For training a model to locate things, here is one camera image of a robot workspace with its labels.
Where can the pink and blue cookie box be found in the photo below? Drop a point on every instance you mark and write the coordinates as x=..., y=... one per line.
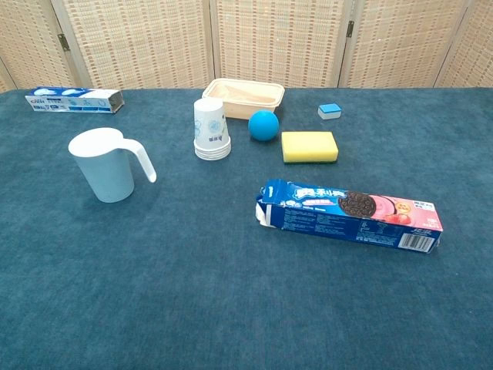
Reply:
x=346, y=225

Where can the beige rectangular tray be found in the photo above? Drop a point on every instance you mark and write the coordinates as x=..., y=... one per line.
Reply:
x=250, y=96

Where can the blue white toothpaste box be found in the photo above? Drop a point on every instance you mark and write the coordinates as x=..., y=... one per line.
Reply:
x=69, y=101

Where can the blue ball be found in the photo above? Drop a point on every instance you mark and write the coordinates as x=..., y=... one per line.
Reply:
x=263, y=125

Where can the white paper cup stack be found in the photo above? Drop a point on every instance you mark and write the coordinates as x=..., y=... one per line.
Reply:
x=210, y=127

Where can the yellow sponge green base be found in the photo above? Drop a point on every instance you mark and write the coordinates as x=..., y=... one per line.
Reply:
x=308, y=144

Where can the small blue white eraser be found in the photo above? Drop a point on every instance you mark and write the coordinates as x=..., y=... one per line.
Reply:
x=329, y=111

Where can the dark teal tablecloth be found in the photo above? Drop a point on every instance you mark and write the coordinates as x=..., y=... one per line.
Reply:
x=192, y=289

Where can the white measuring scoop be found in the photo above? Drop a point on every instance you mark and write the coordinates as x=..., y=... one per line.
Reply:
x=104, y=173

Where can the woven bamboo screen panel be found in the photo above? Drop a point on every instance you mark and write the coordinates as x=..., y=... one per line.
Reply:
x=138, y=42
x=277, y=42
x=477, y=50
x=404, y=42
x=27, y=38

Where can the dark metal screen hinge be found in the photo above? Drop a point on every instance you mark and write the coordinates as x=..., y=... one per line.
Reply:
x=64, y=42
x=349, y=29

